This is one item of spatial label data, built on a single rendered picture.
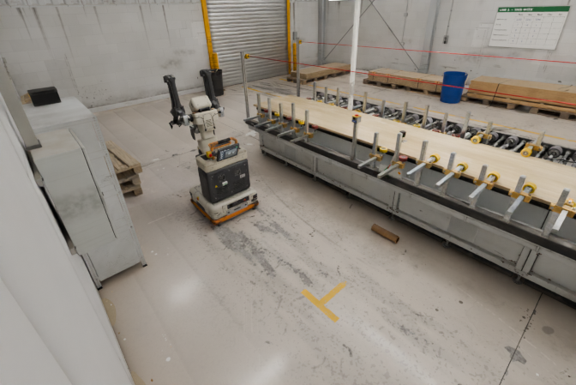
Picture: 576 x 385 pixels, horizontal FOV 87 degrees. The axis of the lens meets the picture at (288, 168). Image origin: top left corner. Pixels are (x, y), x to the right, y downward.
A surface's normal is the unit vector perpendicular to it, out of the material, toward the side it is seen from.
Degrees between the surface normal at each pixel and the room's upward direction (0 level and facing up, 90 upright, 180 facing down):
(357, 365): 0
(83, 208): 90
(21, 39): 90
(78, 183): 90
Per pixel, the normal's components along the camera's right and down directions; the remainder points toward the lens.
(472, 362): -0.03, -0.88
